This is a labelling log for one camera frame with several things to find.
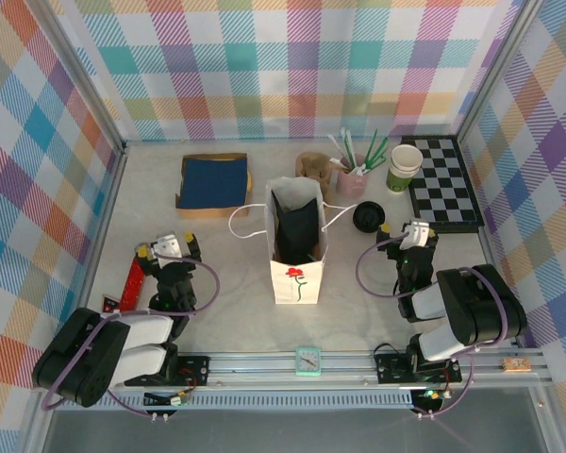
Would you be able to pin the red flat bar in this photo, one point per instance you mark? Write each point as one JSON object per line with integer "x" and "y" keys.
{"x": 133, "y": 285}

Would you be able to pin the yellow napkin layer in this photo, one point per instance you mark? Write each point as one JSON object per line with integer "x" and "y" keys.
{"x": 250, "y": 181}

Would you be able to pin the white wrapped straw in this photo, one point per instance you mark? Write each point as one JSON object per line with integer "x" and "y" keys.
{"x": 337, "y": 148}
{"x": 358, "y": 170}

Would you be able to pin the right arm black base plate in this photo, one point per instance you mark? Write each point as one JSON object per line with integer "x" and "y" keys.
{"x": 389, "y": 370}

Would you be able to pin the brown cardboard napkin box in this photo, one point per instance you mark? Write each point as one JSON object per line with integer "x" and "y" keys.
{"x": 207, "y": 213}

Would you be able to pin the small mint green clock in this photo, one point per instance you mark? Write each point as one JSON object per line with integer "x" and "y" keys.
{"x": 307, "y": 361}

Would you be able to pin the aluminium front rail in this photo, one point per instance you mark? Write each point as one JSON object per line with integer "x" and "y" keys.
{"x": 254, "y": 368}

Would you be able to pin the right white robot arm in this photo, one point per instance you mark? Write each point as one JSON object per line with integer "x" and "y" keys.
{"x": 438, "y": 347}

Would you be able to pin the pink straw holder cup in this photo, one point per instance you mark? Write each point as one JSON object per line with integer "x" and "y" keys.
{"x": 351, "y": 186}

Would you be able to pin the small orange circuit board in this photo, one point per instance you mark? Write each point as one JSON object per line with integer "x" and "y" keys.
{"x": 516, "y": 364}

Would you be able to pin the dark blue paper napkin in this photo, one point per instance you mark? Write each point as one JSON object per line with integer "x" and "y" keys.
{"x": 294, "y": 226}

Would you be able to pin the small red triangle sign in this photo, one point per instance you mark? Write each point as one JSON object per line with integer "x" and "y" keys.
{"x": 109, "y": 304}

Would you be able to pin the white flower paper bag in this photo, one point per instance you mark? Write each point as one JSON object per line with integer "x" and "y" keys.
{"x": 294, "y": 288}

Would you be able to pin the stack of black cup lids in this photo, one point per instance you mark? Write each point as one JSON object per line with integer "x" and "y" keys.
{"x": 369, "y": 217}

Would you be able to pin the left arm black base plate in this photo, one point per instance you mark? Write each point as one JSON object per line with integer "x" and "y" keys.
{"x": 195, "y": 373}

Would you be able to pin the stack of green paper cups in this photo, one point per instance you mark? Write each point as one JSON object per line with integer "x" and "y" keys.
{"x": 403, "y": 158}

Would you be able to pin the aluminium side rail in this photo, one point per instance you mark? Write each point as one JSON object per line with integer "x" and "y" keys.
{"x": 489, "y": 245}
{"x": 101, "y": 236}

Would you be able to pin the black and white chessboard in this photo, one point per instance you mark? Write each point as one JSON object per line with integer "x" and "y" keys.
{"x": 445, "y": 189}

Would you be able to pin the aluminium frame post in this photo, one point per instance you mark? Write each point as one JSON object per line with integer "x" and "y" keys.
{"x": 85, "y": 80}
{"x": 495, "y": 71}

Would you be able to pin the yellow green power connector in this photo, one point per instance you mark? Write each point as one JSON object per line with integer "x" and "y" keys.
{"x": 181, "y": 399}
{"x": 433, "y": 395}

